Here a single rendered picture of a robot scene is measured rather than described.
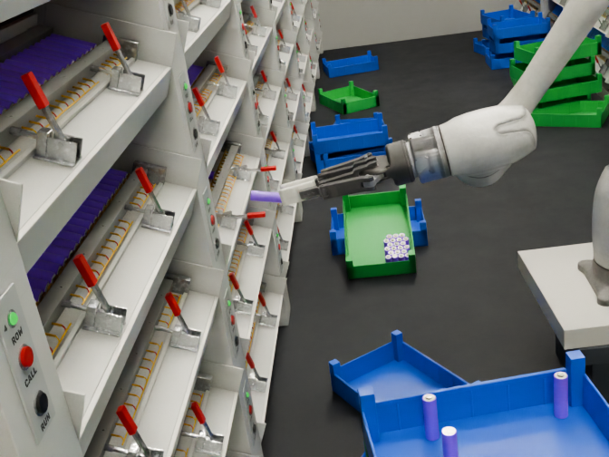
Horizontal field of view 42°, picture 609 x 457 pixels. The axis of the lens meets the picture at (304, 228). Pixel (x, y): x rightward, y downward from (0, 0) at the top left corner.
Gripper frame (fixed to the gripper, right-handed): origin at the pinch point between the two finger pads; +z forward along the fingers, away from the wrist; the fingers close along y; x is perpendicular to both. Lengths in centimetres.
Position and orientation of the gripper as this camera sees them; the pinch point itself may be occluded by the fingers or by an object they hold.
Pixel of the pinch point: (300, 190)
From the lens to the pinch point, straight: 141.7
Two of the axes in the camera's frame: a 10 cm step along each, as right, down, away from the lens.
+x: 3.0, 8.8, 3.7
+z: -9.5, 2.5, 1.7
